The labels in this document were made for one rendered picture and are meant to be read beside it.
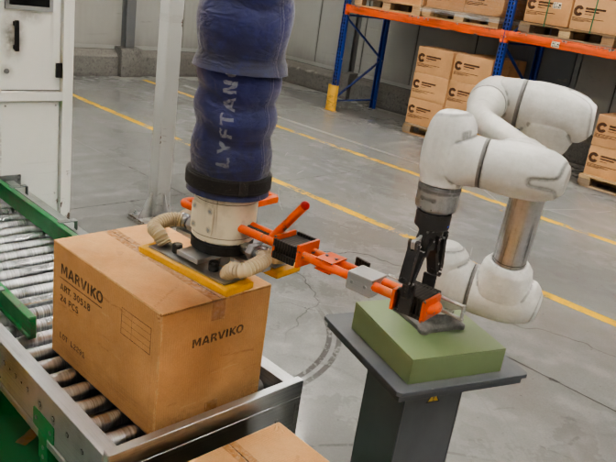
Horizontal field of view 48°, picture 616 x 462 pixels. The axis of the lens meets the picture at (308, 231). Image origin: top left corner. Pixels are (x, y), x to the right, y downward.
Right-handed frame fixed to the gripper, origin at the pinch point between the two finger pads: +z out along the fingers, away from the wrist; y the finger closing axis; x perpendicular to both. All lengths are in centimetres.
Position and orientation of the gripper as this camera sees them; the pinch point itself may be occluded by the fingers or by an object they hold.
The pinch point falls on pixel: (416, 296)
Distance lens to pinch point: 156.1
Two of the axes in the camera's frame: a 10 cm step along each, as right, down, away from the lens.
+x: 7.6, 3.1, -5.6
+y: -6.3, 1.7, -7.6
